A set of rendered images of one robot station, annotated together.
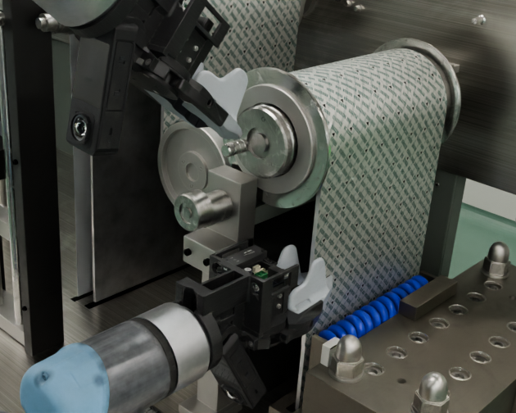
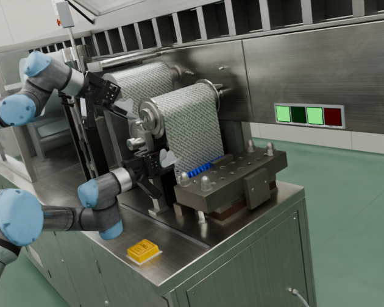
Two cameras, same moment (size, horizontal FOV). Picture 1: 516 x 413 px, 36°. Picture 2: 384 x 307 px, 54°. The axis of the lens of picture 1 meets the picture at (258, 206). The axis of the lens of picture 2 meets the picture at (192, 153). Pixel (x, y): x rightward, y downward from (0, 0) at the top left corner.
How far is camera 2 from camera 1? 58 cm
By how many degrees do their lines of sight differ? 13
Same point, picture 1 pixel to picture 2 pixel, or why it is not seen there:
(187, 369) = (124, 183)
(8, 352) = not seen: hidden behind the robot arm
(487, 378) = (230, 178)
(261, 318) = (148, 168)
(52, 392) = (82, 190)
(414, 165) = (205, 118)
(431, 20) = (211, 72)
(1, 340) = not seen: hidden behind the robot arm
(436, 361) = (216, 176)
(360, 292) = (197, 162)
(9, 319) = not seen: hidden behind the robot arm
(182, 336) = (120, 174)
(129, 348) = (104, 178)
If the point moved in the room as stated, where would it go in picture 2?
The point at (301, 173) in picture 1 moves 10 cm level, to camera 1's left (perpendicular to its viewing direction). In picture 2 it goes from (158, 125) to (130, 130)
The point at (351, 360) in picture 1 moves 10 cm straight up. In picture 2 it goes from (184, 179) to (178, 150)
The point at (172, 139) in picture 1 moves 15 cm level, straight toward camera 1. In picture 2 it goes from (131, 127) to (123, 139)
